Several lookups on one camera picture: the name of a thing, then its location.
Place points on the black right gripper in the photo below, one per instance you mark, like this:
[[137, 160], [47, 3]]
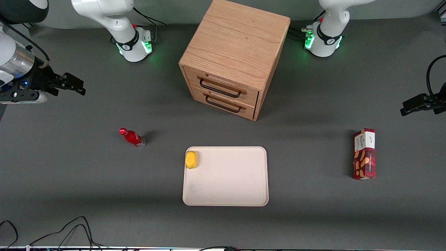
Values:
[[41, 78]]

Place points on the yellow lemon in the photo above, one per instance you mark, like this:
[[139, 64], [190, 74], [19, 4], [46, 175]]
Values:
[[191, 159]]

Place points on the wooden drawer with box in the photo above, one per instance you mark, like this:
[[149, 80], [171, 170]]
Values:
[[251, 97]]

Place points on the red soda bottle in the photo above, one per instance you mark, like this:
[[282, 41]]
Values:
[[133, 137]]

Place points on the wooden drawer front panel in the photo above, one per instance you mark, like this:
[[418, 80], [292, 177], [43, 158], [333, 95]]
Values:
[[249, 112]]

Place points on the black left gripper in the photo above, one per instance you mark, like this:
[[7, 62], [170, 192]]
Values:
[[429, 101]]

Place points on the red cookie box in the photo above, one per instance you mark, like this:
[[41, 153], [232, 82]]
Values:
[[364, 157]]

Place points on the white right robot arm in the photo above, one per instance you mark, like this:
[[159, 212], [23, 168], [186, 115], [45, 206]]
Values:
[[118, 24]]

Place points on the wooden drawer cabinet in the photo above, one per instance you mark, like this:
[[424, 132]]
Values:
[[237, 38]]

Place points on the beige plastic tray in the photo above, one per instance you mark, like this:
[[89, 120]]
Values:
[[226, 177]]

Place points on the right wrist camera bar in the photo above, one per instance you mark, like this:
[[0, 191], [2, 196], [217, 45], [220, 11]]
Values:
[[24, 98]]

